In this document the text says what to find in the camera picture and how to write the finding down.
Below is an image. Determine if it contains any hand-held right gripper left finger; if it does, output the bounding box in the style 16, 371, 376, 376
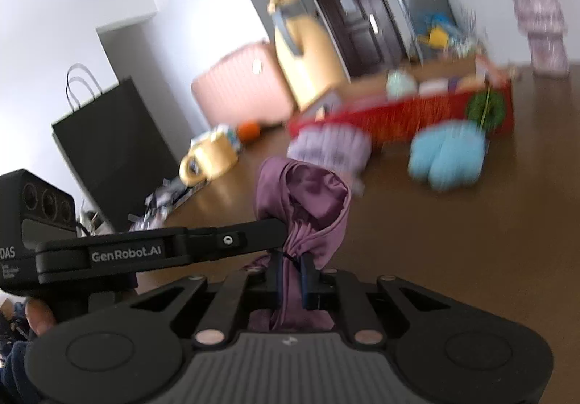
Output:
90, 251, 285, 349

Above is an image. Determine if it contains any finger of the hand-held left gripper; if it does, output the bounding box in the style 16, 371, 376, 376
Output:
35, 218, 289, 285

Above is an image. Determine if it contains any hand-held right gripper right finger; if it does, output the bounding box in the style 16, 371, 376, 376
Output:
301, 252, 459, 344

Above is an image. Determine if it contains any purple satin cloth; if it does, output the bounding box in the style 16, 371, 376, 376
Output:
246, 157, 353, 333

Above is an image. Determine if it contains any red cardboard box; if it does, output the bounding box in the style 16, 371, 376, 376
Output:
287, 54, 516, 147

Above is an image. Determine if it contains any person's left hand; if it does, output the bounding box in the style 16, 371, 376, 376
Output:
24, 298, 58, 338

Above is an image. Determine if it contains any pile of clear wrappers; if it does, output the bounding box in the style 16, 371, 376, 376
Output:
128, 176, 206, 233

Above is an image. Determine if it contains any black paper bag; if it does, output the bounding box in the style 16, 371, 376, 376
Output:
51, 63, 181, 233

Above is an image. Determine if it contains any yellow mug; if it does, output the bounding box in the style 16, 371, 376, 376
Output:
179, 138, 240, 186

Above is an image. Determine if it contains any person's dark blue clothing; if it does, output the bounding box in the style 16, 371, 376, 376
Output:
0, 337, 42, 404

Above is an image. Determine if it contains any orange fruit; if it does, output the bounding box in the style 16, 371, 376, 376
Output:
237, 121, 262, 144

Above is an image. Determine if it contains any light blue plush toy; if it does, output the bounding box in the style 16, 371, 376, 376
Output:
407, 120, 489, 193

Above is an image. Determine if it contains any pink ribbed suitcase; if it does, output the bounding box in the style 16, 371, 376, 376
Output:
191, 40, 296, 127

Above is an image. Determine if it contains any pale green mesh ball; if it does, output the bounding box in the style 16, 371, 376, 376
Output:
385, 69, 418, 99

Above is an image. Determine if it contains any yellow thermos jug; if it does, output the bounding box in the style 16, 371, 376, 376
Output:
266, 0, 353, 113

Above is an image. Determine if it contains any dark brown door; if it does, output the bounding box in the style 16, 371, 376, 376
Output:
307, 0, 409, 84

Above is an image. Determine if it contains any blue and yellow clutter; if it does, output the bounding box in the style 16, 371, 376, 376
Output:
414, 11, 477, 61

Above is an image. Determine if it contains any speckled lilac vase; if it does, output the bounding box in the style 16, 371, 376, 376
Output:
504, 0, 570, 77

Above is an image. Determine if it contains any lavender drawstring pouch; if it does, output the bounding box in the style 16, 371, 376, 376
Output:
287, 122, 373, 174

